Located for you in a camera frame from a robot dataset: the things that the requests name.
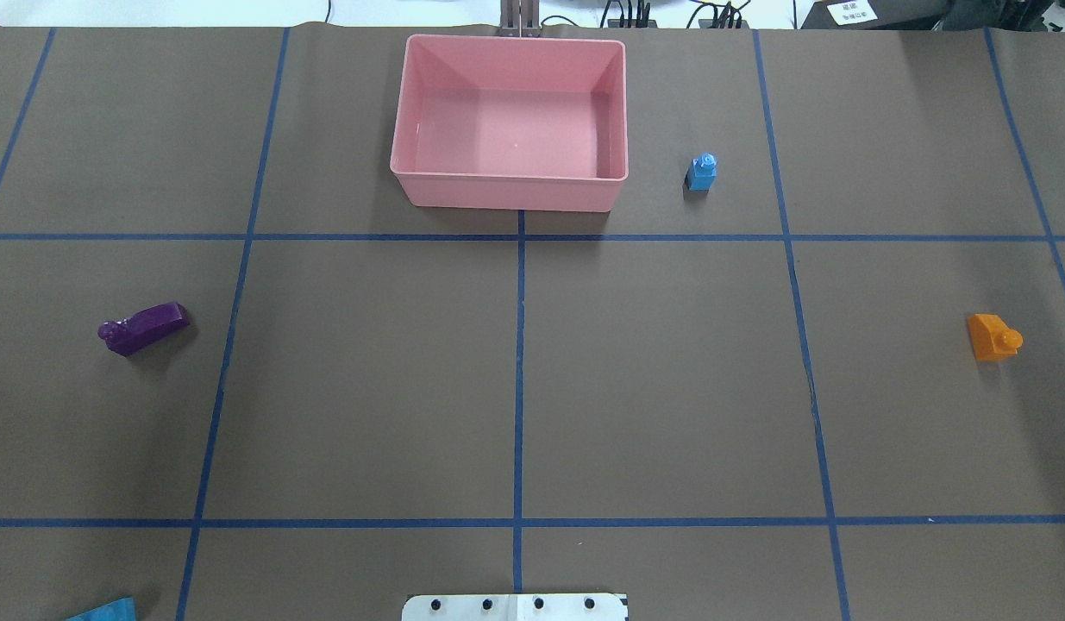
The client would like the small blue block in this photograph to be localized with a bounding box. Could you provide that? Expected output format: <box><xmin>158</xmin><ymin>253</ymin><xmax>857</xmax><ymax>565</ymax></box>
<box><xmin>685</xmin><ymin>153</ymin><xmax>718</xmax><ymax>192</ymax></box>

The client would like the purple block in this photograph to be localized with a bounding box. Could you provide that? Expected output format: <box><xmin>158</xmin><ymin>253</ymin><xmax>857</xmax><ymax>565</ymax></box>
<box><xmin>96</xmin><ymin>303</ymin><xmax>191</xmax><ymax>357</ymax></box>

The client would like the orange block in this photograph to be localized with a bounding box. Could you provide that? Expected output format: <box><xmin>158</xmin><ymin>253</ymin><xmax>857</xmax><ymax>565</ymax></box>
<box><xmin>967</xmin><ymin>313</ymin><xmax>1025</xmax><ymax>362</ymax></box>

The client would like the long blue block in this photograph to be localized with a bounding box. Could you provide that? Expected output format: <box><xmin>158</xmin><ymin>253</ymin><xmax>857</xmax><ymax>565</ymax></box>
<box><xmin>66</xmin><ymin>597</ymin><xmax>137</xmax><ymax>621</ymax></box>

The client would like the pink plastic box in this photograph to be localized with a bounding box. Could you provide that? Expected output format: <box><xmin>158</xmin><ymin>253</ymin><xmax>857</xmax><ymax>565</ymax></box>
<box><xmin>390</xmin><ymin>33</ymin><xmax>630</xmax><ymax>213</ymax></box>

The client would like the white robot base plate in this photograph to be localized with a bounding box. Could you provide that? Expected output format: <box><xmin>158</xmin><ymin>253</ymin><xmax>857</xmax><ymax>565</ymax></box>
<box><xmin>400</xmin><ymin>593</ymin><xmax>630</xmax><ymax>620</ymax></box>

